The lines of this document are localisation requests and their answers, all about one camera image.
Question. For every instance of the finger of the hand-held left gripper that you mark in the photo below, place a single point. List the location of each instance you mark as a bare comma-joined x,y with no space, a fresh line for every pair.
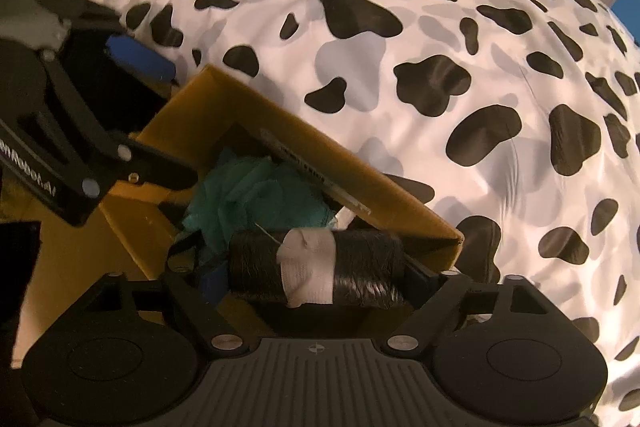
150,163
142,57

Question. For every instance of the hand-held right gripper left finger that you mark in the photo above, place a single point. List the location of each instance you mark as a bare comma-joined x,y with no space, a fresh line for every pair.
215,284

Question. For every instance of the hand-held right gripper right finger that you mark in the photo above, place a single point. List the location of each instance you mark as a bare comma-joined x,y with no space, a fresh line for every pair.
442,302

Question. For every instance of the teal mesh bath sponge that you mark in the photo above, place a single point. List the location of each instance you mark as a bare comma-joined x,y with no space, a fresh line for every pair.
240,197

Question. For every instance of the black roll with white tape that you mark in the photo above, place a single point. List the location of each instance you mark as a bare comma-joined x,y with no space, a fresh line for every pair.
350,267

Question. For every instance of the brown cardboard box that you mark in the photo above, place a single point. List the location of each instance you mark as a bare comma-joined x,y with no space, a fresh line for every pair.
240,107

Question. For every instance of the cow-print blanket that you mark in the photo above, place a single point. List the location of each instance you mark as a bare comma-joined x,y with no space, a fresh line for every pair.
400,32

